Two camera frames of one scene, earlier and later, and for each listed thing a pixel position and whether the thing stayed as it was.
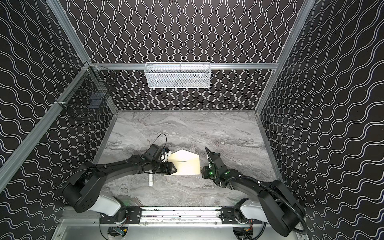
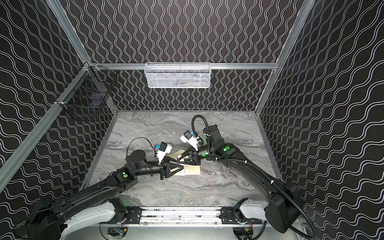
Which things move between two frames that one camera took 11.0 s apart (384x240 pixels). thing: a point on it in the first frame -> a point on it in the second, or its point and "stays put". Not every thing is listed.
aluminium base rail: x=162 y=217 stays put
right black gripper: x=214 y=168 -> x=197 y=153
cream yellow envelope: x=185 y=162 stays put
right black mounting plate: x=228 y=217 stays put
